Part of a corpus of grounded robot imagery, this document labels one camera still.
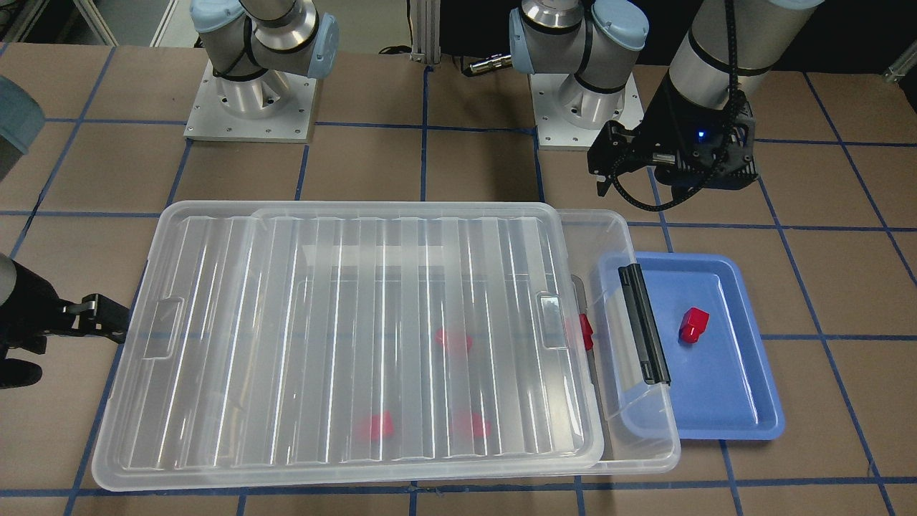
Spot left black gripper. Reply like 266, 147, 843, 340
587, 75, 759, 197

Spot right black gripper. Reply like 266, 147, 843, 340
1, 260, 131, 389

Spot clear plastic box lid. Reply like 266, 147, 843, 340
92, 201, 605, 491

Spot red block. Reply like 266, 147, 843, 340
449, 411, 491, 439
564, 312, 594, 353
678, 307, 710, 344
356, 411, 394, 443
433, 328, 473, 355

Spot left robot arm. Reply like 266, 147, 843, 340
509, 1, 820, 212

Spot blue plastic tray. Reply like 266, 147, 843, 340
636, 252, 785, 441

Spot clear plastic storage box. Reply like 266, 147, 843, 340
560, 209, 681, 476

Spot red block front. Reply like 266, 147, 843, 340
356, 411, 394, 443
449, 411, 491, 439

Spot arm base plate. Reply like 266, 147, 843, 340
528, 73, 644, 151
183, 63, 321, 144

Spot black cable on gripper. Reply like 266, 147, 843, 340
609, 0, 749, 213

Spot black box latch handle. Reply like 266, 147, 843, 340
617, 262, 671, 385

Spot aluminium frame post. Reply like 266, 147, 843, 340
408, 0, 441, 67

